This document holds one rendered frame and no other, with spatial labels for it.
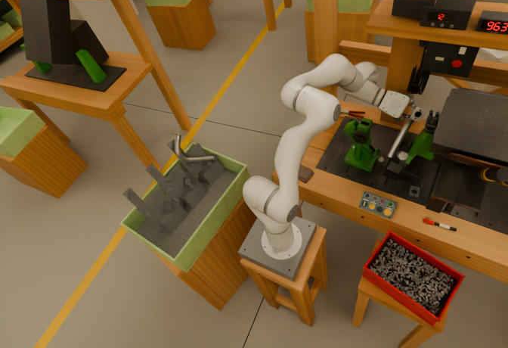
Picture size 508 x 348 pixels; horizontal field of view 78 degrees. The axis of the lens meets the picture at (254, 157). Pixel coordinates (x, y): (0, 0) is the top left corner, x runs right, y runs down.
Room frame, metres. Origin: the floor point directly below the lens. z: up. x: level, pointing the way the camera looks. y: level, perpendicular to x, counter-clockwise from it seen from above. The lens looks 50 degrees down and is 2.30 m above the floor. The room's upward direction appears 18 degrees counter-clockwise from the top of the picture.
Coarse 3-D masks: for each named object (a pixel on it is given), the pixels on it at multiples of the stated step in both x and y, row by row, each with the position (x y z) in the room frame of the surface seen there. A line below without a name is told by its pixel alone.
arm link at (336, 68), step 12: (324, 60) 0.89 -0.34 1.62; (336, 60) 0.86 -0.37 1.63; (312, 72) 0.86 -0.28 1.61; (324, 72) 0.84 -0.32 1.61; (336, 72) 0.83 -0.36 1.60; (348, 72) 0.86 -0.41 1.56; (288, 84) 0.86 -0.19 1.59; (300, 84) 0.84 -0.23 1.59; (312, 84) 0.85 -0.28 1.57; (324, 84) 0.84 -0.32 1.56; (288, 96) 0.82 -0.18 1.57
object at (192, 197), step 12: (156, 168) 1.11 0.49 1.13; (180, 168) 1.16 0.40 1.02; (156, 180) 1.08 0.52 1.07; (168, 180) 1.10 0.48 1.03; (180, 180) 1.11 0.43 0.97; (168, 192) 1.05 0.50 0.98; (180, 192) 1.07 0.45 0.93; (192, 192) 1.05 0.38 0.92; (204, 192) 1.06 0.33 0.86; (180, 204) 1.03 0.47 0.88; (192, 204) 1.00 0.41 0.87
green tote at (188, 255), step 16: (192, 144) 1.37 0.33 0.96; (176, 160) 1.28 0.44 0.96; (224, 160) 1.20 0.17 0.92; (240, 176) 1.04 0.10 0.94; (240, 192) 1.01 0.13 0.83; (224, 208) 0.91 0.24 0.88; (128, 224) 0.98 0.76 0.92; (208, 224) 0.83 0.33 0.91; (144, 240) 0.83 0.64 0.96; (192, 240) 0.75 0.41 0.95; (208, 240) 0.80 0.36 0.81; (176, 256) 0.69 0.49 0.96; (192, 256) 0.72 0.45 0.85
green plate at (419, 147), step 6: (426, 132) 0.74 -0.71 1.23; (420, 138) 0.75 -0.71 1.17; (426, 138) 0.70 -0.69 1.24; (414, 144) 0.77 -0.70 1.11; (420, 144) 0.71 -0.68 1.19; (426, 144) 0.70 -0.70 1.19; (414, 150) 0.73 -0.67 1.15; (420, 150) 0.71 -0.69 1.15; (426, 150) 0.70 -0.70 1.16; (426, 156) 0.69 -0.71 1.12; (432, 156) 0.68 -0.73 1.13
